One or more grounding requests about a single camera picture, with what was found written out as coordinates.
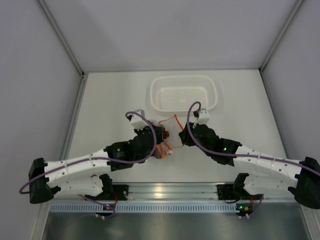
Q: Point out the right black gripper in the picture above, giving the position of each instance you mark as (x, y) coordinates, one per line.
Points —
(186, 138)

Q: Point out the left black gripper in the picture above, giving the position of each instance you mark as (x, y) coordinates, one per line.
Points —
(158, 130)

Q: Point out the clear zip top bag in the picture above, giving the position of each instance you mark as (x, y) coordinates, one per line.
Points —
(174, 127)

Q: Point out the fake orange food piece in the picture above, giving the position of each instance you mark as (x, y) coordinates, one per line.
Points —
(161, 151)

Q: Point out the fake purple grapes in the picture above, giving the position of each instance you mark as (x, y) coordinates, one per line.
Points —
(165, 134)

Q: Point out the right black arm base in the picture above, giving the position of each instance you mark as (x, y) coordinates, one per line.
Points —
(225, 192)

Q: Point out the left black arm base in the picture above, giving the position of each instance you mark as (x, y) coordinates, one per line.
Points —
(115, 192)

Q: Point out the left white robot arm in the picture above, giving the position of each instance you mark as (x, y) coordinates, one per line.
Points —
(88, 175)

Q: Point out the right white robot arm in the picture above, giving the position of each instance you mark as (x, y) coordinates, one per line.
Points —
(258, 174)

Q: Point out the white perforated plastic basket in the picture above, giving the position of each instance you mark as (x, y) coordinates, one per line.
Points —
(174, 94)

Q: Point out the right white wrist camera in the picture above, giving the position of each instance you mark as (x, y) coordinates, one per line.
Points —
(202, 116)

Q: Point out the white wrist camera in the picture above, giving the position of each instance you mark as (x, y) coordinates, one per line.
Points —
(202, 116)
(136, 121)

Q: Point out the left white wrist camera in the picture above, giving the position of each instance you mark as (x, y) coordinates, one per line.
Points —
(136, 121)

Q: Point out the aluminium mounting rail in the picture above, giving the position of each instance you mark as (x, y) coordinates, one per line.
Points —
(171, 191)

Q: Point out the grey slotted cable duct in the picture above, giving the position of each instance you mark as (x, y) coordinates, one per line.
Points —
(135, 207)

